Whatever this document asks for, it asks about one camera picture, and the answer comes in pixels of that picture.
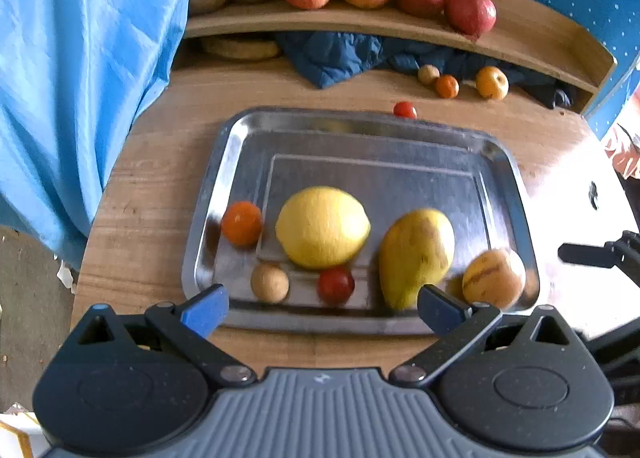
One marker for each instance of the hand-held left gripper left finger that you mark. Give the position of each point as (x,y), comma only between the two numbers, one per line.
(204,310)

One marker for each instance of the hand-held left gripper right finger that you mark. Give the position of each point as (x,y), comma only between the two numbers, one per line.
(442,309)

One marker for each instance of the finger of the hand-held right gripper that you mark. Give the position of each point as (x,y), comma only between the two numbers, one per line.
(585,256)

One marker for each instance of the yellow green pear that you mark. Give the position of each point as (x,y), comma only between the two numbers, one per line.
(415,253)

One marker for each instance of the small brown longan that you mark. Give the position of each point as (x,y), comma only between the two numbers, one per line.
(270,282)
(428,74)

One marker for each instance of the small orange tangerine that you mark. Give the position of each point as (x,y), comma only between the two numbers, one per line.
(446,86)
(242,223)

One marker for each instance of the red cherry tomato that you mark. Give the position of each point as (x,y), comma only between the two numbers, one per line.
(405,110)
(336,286)

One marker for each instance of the yellow lemon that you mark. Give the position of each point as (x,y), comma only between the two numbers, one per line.
(322,228)

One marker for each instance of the metal tray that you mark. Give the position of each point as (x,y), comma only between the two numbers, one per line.
(375,172)

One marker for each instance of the orange-yellow apple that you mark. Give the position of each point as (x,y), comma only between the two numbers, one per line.
(492,83)

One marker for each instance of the bed with pink bedding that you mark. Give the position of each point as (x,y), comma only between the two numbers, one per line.
(625,152)

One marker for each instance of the wooden desk shelf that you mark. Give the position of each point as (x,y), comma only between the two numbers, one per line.
(530,37)

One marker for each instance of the light blue plastic sheet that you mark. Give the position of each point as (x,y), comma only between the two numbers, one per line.
(85,87)

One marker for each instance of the tan round flatbread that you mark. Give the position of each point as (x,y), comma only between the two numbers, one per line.
(240,48)

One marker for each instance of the dark blue quilted jacket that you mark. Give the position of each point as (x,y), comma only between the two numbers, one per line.
(340,55)

